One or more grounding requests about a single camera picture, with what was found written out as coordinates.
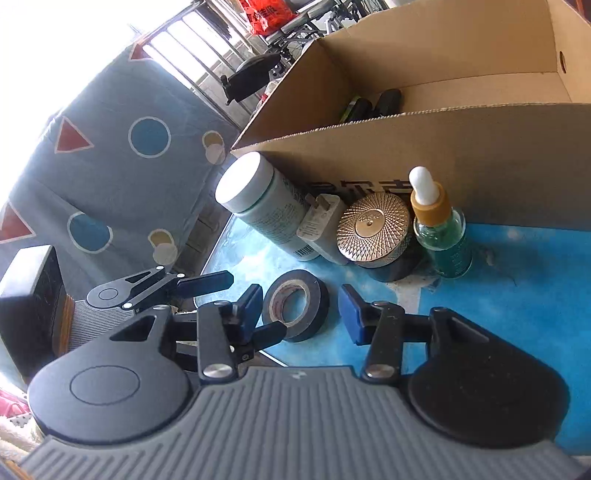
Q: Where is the black electrical tape roll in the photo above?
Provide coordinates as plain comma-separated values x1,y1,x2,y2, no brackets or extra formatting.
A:
262,270,329,343

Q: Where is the gold lid cosmetic jar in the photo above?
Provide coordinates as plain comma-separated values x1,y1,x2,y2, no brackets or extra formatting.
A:
335,192,422,283

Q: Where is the green dropper bottle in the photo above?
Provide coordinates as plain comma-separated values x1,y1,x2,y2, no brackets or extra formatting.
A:
409,166,472,278

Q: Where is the white pill bottle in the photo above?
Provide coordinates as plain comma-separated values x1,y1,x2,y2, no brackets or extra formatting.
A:
215,152,318,261

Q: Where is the green cartoon tube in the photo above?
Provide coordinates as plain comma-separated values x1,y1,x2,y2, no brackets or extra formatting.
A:
339,96,374,124

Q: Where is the black cylindrical tube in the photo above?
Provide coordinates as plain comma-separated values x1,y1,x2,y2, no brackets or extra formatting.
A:
373,89,403,118

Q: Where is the brown cardboard box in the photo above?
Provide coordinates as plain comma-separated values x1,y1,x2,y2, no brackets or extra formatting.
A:
232,1,590,230

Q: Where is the red plastic bag on wheelchair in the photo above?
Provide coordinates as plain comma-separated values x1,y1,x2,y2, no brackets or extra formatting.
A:
238,0,297,36

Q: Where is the folding wheelchair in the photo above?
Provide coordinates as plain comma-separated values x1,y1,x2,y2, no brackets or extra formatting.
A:
221,1,396,104

